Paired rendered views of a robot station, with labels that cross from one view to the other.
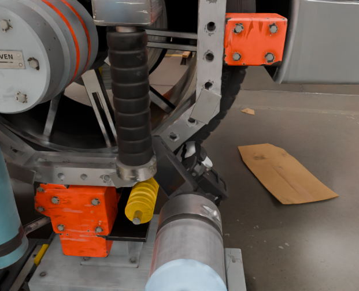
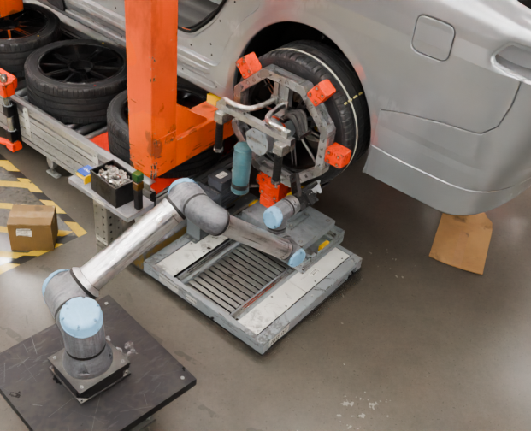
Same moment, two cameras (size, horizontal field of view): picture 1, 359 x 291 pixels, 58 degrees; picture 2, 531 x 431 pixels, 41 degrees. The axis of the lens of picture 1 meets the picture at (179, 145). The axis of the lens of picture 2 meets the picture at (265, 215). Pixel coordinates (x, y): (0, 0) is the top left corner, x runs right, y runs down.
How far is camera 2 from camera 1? 2.81 m
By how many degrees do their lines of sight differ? 29
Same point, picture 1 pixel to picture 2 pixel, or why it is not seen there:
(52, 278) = (252, 214)
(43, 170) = (262, 167)
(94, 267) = not seen: hidden behind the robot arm
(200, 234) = (286, 204)
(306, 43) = (373, 162)
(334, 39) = (382, 165)
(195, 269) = (277, 209)
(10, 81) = (258, 147)
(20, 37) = (263, 139)
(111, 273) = not seen: hidden behind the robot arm
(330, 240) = (434, 291)
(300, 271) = (392, 291)
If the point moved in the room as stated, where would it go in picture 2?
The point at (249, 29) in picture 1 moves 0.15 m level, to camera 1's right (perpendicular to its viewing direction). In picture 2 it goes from (332, 154) to (361, 168)
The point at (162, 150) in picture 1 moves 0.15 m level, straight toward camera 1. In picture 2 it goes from (295, 180) to (278, 195)
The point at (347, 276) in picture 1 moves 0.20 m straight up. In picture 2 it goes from (417, 308) to (427, 280)
